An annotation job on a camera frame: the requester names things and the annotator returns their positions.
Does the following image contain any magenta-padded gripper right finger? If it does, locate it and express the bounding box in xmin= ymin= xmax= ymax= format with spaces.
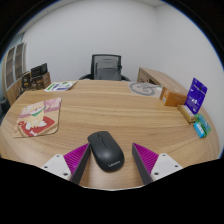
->
xmin=131 ymin=142 xmax=184 ymax=186

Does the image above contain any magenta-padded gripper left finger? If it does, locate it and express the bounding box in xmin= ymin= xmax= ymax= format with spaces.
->
xmin=41 ymin=142 xmax=92 ymax=185

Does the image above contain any black computer mouse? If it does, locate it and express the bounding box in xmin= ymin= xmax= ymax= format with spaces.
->
xmin=87 ymin=130 xmax=125 ymax=173

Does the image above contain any cartoon dog print mouse pad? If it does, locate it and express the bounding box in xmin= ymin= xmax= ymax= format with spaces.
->
xmin=13 ymin=97 xmax=63 ymax=139

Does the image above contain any small blue box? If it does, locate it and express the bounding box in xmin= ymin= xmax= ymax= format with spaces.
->
xmin=193 ymin=121 xmax=206 ymax=139

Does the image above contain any small tan box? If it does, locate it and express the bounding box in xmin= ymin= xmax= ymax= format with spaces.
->
xmin=177 ymin=104 xmax=197 ymax=124

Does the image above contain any small green box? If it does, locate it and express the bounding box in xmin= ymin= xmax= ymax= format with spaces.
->
xmin=195 ymin=113 xmax=212 ymax=136

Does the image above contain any orange cardboard box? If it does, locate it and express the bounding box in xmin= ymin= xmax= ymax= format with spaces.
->
xmin=159 ymin=86 xmax=188 ymax=108

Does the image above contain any purple retail package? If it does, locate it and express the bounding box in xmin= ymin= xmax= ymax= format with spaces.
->
xmin=184 ymin=77 xmax=208 ymax=115

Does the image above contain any white sheet with coloured shapes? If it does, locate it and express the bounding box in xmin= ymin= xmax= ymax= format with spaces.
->
xmin=43 ymin=80 xmax=78 ymax=93

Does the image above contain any brown cardboard box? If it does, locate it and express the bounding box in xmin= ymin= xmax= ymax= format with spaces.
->
xmin=31 ymin=72 xmax=52 ymax=90

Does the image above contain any wooden side desk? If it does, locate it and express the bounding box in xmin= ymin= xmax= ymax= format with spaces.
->
xmin=136 ymin=67 xmax=189 ymax=96

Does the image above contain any dark brown tall box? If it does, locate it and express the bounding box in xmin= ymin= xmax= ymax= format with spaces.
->
xmin=21 ymin=70 xmax=33 ymax=90

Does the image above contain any wooden shelf cabinet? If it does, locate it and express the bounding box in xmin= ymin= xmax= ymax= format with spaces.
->
xmin=2 ymin=41 xmax=28 ymax=106

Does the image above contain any grey backpack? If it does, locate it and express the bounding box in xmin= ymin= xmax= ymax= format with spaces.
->
xmin=94 ymin=58 xmax=123 ymax=81

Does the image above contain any black mesh office chair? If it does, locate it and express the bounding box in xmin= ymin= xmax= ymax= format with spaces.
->
xmin=78 ymin=53 xmax=131 ymax=82

